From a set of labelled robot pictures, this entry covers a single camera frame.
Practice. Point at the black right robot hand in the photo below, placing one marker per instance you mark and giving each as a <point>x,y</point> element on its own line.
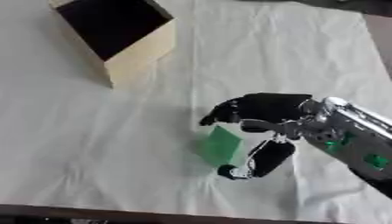
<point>265,108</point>

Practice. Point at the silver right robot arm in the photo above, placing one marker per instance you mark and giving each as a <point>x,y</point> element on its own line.
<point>352,137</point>

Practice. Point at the tan cardboard box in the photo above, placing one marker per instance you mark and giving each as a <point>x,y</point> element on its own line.
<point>122,35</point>

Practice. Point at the green block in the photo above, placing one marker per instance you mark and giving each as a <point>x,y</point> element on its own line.
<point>220,145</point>

